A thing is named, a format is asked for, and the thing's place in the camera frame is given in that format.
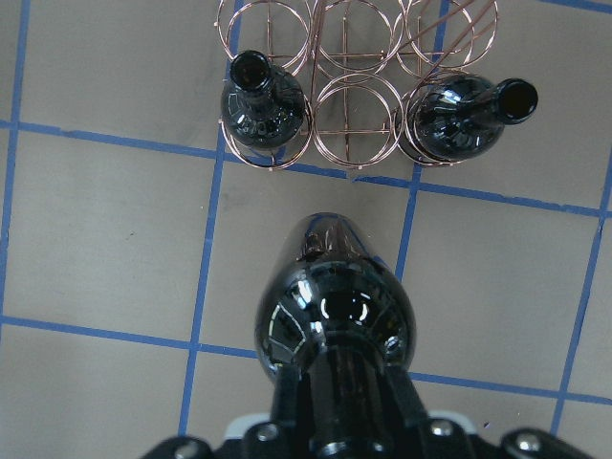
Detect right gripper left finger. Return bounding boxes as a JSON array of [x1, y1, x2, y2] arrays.
[[270, 364, 311, 430]]

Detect copper wire wine basket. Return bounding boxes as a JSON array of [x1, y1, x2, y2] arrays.
[[214, 1, 499, 171]]

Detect dark bottle in basket side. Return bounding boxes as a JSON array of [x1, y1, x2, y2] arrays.
[[405, 74, 538, 163]]

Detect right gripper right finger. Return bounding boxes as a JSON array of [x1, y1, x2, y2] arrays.
[[384, 365, 428, 428]]

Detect dark bottle in basket end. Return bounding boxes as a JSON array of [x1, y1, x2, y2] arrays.
[[220, 50, 306, 150]]

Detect dark wine bottle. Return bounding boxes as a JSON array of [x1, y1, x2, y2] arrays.
[[254, 212, 416, 458]]

